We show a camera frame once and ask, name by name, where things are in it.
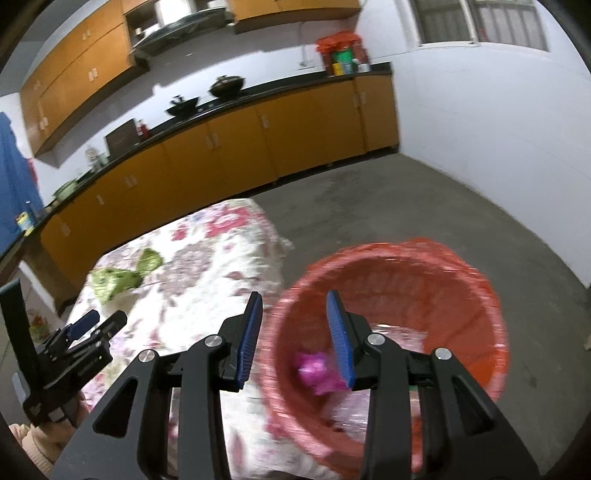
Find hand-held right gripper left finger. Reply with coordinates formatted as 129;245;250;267
48;291;264;480

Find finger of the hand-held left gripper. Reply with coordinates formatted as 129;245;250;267
90;310;128;343
62;309;101;340

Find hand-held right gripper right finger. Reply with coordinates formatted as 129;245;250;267
325;290;541;480

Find pink wrapper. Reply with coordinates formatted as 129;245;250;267
295;351;347;395

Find red plastic waste basket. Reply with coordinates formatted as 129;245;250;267
256;237;511;480

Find person's left forearm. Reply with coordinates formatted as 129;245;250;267
8;408;77;476

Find large green plastic wrapper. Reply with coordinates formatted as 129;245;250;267
90;268;141;303

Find small green plastic wrapper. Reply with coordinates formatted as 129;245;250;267
137;248;164;278

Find floral tablecloth table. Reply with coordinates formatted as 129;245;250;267
65;198;296;480

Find blue hanging cloth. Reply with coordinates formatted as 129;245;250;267
0;111;47;259

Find brown cutting board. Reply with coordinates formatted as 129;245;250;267
104;119;139;153

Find orange kitchen base cabinets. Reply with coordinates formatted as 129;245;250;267
18;62;400;315

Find small black wok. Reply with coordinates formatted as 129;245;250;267
165;95;201;116

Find large black wok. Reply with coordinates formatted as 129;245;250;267
209;75;245;99

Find green and yellow containers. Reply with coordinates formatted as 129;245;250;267
332;51;356;76

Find orange bag on counter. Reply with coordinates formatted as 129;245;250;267
315;31;370;77

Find range hood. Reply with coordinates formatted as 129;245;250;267
131;9;232;56

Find window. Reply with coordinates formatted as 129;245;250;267
409;0;550;51

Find orange wall cabinets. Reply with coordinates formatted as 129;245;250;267
19;0;151;158

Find orange wall cabinet by window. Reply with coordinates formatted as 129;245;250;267
226;0;361;33

